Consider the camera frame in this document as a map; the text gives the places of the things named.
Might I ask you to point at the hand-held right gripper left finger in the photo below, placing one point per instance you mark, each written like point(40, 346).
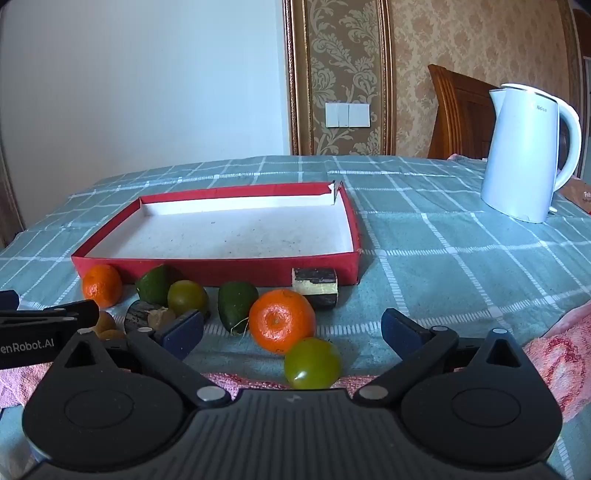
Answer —
point(184, 334)

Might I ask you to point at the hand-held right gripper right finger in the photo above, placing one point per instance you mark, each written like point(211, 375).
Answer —
point(401, 330)

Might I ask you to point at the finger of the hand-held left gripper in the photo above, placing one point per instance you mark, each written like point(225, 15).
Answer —
point(69, 311)
point(8, 301)

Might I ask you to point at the brown longan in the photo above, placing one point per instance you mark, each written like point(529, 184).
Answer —
point(102, 321)

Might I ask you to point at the olive green tomato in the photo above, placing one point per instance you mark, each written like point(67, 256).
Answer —
point(187, 297)

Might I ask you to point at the small tangerine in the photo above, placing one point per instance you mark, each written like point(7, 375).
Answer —
point(101, 286)

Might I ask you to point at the cut cucumber chunk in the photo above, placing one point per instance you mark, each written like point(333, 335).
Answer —
point(154, 284)

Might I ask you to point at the green cucumber end piece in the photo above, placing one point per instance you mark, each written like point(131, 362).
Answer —
point(236, 302)

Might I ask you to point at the large tangerine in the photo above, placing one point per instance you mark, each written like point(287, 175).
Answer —
point(279, 321)

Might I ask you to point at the light green tomato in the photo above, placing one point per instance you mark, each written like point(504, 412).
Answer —
point(311, 364)

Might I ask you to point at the red cardboard box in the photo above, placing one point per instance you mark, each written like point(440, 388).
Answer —
point(231, 230)

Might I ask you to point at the green checked bedsheet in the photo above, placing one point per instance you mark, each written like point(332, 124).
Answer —
point(438, 258)

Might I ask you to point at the pink towel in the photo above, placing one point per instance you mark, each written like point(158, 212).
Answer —
point(563, 360)

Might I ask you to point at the pink bedding cloth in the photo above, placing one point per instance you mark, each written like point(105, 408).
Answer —
point(461, 157)

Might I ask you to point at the white electric kettle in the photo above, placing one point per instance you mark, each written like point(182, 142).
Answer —
point(517, 161)

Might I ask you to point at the wooden headboard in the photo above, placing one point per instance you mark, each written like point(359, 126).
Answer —
point(461, 115)

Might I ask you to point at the brown cardboard box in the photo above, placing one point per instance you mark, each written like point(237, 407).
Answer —
point(581, 194)

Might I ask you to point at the white wall switch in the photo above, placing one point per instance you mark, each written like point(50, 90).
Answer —
point(346, 115)

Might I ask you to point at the gold patterned wall panel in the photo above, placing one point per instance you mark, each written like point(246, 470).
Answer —
point(293, 69)

